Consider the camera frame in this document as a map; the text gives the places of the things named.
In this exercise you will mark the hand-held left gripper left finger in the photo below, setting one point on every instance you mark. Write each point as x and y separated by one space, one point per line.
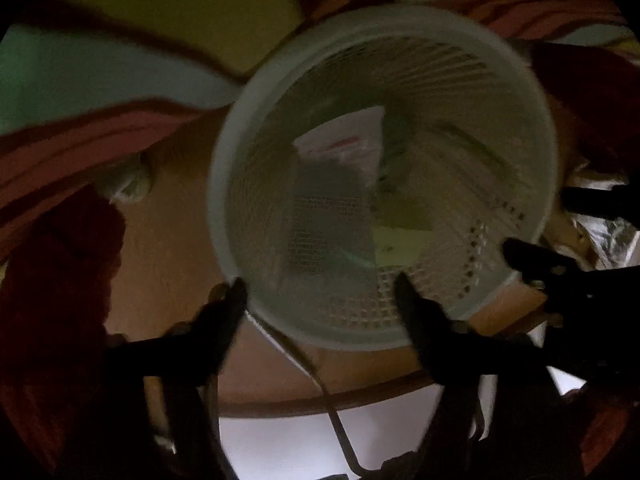
225 320

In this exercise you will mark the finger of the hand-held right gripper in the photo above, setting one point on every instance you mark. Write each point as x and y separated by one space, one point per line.
530 257
595 201

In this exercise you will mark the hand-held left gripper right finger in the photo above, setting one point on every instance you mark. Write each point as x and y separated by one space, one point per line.
420 325

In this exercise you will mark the yellow paper piece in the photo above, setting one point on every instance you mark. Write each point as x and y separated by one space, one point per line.
400 240

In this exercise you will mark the grey printed box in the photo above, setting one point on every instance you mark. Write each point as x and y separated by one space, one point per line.
325 220

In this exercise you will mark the small green box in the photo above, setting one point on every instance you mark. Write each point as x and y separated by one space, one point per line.
397 160

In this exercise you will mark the white mesh wastebasket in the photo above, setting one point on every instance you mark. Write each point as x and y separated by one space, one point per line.
450 85

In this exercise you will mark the white and pink box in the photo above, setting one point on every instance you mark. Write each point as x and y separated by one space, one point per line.
345 135

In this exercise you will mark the shiny crinkled wrapper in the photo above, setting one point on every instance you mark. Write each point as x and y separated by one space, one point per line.
610 237

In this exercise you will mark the dark red cloth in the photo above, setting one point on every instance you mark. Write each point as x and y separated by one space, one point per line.
580 90

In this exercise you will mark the crumpled white wrapper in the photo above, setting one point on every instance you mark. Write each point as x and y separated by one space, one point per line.
130 180

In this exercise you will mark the red rug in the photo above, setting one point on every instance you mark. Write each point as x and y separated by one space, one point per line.
50 285

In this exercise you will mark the striped bedspread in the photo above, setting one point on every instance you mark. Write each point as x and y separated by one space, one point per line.
150 10

